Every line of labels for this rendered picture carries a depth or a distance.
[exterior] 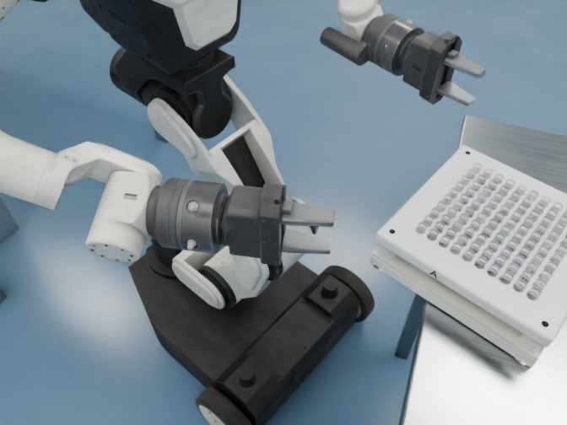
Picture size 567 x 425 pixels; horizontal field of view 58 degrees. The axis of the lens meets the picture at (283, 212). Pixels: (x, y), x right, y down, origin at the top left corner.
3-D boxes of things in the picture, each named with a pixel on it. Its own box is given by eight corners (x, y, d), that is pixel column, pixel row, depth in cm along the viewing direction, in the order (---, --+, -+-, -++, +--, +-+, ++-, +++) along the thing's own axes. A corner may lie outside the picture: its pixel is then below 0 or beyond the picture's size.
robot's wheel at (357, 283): (324, 310, 175) (308, 266, 164) (333, 301, 177) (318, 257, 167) (372, 331, 161) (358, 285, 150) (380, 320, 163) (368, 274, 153)
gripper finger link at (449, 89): (477, 96, 84) (447, 80, 87) (467, 104, 83) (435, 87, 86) (475, 104, 86) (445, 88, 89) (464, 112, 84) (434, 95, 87)
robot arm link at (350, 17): (374, 51, 95) (386, 2, 101) (369, 12, 88) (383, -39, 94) (339, 51, 97) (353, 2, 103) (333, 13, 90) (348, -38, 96)
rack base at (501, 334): (600, 250, 76) (607, 240, 74) (531, 368, 64) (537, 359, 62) (452, 174, 87) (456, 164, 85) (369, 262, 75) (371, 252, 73)
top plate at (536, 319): (617, 229, 72) (623, 219, 71) (546, 349, 60) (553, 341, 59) (460, 153, 83) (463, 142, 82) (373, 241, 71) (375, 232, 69)
